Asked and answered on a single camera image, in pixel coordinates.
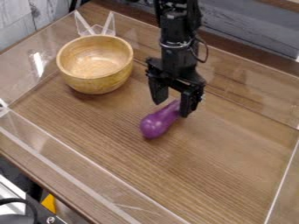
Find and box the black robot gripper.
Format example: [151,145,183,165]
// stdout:
[146,44,207,118]

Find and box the purple toy eggplant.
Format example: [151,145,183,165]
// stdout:
[140,100,180,139]

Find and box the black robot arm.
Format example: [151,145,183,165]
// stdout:
[146,0,210,117]

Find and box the brown wooden bowl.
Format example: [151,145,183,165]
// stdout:
[56,35,133,95]

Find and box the black device with yellow sticker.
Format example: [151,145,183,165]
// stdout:
[24,194,68,224]

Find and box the clear acrylic tray wall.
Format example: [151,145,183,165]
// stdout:
[0,10,299,224]

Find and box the black cable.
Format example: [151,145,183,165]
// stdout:
[0,198,39,224]

